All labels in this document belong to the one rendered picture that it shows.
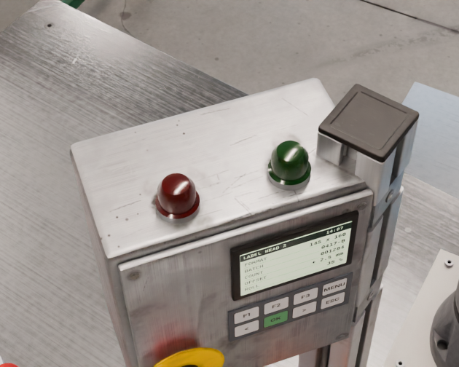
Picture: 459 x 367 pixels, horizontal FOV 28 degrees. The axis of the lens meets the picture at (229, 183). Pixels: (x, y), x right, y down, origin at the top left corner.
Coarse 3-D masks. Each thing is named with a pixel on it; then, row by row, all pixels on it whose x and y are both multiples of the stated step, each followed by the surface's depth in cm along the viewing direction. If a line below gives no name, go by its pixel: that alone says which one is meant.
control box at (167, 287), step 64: (128, 128) 58; (192, 128) 57; (256, 128) 57; (128, 192) 54; (256, 192) 54; (320, 192) 54; (128, 256) 52; (192, 256) 53; (128, 320) 57; (192, 320) 58; (320, 320) 65
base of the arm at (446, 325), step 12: (444, 300) 112; (444, 312) 108; (456, 312) 103; (432, 324) 111; (444, 324) 107; (456, 324) 104; (432, 336) 109; (444, 336) 108; (456, 336) 104; (432, 348) 110; (444, 348) 109; (456, 348) 105; (444, 360) 107; (456, 360) 105
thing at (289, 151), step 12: (288, 144) 53; (300, 144) 54; (276, 156) 53; (288, 156) 53; (300, 156) 53; (276, 168) 53; (288, 168) 53; (300, 168) 53; (276, 180) 54; (288, 180) 54; (300, 180) 54
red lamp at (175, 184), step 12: (168, 180) 52; (180, 180) 52; (168, 192) 51; (180, 192) 51; (192, 192) 52; (156, 204) 53; (168, 204) 52; (180, 204) 52; (192, 204) 52; (168, 216) 52; (180, 216) 52; (192, 216) 53
